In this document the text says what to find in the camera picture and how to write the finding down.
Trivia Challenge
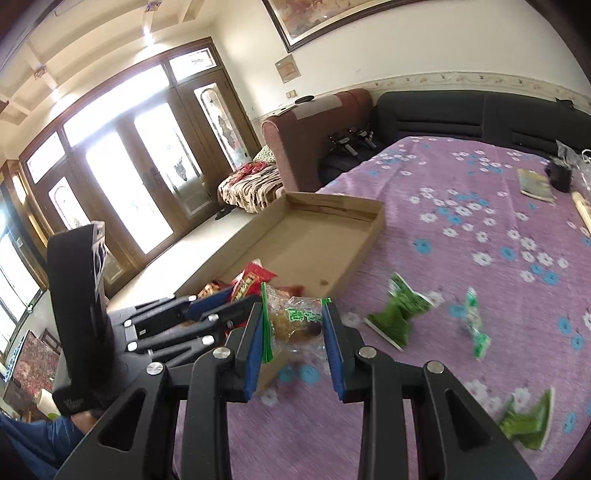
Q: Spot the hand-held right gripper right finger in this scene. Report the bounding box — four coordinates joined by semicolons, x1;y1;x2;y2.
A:
321;298;539;480

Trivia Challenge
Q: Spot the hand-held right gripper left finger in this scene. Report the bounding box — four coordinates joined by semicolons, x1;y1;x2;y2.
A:
53;300;269;480

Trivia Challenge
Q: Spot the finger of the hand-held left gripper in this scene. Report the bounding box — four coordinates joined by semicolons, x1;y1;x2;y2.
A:
126;296;263;366
121;286;236;339

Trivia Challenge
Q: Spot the brown cake green packet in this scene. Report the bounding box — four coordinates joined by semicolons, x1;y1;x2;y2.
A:
261;282;333;365

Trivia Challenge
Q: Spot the red packet gold label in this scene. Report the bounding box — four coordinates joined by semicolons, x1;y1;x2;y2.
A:
228;261;278;303

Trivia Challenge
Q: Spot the green snack packet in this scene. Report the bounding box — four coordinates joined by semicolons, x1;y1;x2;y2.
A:
499;385;555;450
365;272;435;349

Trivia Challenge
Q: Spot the cardboard box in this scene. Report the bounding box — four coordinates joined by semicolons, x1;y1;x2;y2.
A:
175;191;386;395

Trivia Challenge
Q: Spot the small clear green candy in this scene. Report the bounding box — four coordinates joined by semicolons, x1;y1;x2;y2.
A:
462;287;492;361

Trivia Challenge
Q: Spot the person's left forearm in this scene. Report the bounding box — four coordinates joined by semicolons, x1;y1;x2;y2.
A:
0;413;86;480

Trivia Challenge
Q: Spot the person's left hand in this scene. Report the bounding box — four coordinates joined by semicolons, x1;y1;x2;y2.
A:
69;408;103;435

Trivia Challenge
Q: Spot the red patterned panel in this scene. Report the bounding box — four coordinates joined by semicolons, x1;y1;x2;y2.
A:
2;330;62;416

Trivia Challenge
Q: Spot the wooden framed window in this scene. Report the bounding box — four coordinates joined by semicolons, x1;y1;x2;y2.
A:
0;159;49;352

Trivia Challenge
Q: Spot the white cylinder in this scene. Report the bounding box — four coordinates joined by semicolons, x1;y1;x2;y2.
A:
37;388;62;422

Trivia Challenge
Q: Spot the brown patterned blanket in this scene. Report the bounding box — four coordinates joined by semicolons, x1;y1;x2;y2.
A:
217;159;287;214

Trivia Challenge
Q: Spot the red cloth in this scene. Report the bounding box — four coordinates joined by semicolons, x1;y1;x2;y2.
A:
233;159;269;178

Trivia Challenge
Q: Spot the purple floral bedsheet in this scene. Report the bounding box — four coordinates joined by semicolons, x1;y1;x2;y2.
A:
178;135;591;480

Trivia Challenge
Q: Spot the brown armchair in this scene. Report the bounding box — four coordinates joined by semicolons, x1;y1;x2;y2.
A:
262;89;374;195

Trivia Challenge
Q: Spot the wooden glass door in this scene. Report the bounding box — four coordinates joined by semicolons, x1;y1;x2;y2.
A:
18;37;262;287

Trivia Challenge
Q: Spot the black red handheld device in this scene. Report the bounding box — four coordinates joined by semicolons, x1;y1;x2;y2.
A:
327;127;378;155

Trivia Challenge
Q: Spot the black sofa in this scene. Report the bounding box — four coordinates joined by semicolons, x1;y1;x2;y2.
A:
318;90;591;185

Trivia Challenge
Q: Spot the yellowish book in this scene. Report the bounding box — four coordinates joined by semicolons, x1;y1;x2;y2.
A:
517;168;558;205

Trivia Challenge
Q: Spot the black cup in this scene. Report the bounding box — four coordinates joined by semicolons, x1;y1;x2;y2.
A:
545;157;574;193

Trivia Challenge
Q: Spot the clear plastic bag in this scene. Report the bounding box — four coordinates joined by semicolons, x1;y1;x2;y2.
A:
555;140;591;185

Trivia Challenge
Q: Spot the small wall plaque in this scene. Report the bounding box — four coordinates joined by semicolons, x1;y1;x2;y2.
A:
274;54;301;85

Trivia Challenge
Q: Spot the framed wall painting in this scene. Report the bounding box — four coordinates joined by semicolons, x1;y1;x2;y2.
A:
261;0;439;54

